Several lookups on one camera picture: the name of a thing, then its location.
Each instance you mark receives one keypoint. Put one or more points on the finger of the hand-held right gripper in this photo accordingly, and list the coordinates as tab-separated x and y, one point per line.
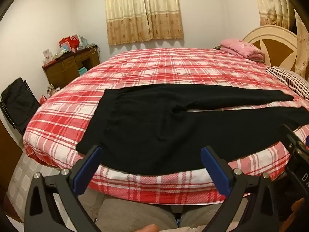
291	137

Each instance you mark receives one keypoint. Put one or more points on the striped pillow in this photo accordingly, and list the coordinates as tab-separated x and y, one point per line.
289	79

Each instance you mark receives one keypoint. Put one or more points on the person's left hand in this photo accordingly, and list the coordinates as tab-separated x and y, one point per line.
149	228

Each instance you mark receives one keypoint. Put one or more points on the white card box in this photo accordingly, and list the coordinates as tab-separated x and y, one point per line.
47	56

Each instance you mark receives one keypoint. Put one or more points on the black pants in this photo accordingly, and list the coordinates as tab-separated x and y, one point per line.
154	125

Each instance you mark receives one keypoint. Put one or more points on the long beige curtain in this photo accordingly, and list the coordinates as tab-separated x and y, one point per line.
287	12

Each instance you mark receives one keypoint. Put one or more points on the floral bag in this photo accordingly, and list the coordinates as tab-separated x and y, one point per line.
52	90

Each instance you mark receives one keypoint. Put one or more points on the person's left leg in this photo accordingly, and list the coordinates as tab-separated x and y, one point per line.
135	212

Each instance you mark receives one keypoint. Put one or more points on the brown wooden desk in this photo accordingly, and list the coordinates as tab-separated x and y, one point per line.
70	65

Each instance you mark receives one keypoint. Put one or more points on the black folding chair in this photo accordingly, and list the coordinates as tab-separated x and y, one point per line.
18	104

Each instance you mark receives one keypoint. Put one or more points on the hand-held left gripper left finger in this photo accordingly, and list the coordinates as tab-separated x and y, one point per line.
79	174

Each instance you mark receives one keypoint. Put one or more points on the person's leg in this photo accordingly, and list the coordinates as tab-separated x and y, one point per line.
198	218
135	212

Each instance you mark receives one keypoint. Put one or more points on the teal box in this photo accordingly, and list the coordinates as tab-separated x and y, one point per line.
82	71

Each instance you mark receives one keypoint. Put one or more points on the small red bag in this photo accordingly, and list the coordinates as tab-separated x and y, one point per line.
43	99

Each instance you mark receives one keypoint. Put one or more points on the short beige window curtain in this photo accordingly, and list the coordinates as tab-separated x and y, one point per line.
142	12

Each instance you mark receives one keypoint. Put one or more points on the folded pink blanket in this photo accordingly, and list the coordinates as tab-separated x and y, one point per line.
241	48

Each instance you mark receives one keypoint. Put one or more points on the bed with red plaid sheet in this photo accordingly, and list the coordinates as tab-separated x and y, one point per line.
154	67

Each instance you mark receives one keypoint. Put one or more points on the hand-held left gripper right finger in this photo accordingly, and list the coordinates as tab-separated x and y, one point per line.
221	174

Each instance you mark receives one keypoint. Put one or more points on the person's right leg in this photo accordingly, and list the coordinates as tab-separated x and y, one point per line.
198	218

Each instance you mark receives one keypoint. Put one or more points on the cream wooden headboard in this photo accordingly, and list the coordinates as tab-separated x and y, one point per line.
277	46

